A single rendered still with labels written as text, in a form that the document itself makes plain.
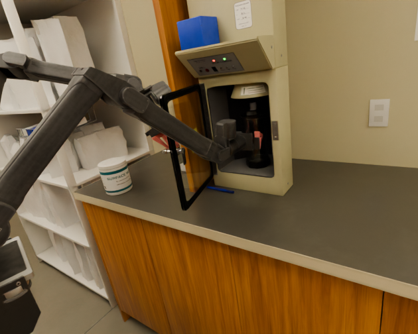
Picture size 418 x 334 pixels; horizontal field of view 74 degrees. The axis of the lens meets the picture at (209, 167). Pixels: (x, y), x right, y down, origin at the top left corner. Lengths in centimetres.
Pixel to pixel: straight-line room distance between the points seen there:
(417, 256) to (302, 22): 99
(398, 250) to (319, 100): 77
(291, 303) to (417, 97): 90
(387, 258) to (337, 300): 19
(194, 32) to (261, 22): 22
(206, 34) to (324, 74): 61
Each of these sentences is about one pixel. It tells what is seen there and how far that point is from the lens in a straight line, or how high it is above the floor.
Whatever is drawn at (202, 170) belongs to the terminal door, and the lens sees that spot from 110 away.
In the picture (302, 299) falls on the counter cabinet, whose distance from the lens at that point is 99.
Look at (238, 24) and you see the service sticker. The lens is 104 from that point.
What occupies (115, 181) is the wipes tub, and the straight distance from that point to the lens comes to 137.
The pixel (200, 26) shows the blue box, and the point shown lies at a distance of 99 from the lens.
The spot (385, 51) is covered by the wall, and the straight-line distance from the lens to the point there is 135.
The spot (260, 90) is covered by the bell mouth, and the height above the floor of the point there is 134.
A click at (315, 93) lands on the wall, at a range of 141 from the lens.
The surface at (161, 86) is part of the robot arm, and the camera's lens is 102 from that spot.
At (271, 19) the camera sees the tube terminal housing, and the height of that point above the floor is 155.
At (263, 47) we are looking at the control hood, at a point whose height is 148.
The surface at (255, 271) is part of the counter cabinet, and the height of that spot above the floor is 79.
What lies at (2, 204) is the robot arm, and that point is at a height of 127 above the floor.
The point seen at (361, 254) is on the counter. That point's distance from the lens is 86.
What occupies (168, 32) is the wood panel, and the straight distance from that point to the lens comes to 113.
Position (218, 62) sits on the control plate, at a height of 145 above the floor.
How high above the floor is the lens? 146
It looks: 21 degrees down
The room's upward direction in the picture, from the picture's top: 9 degrees counter-clockwise
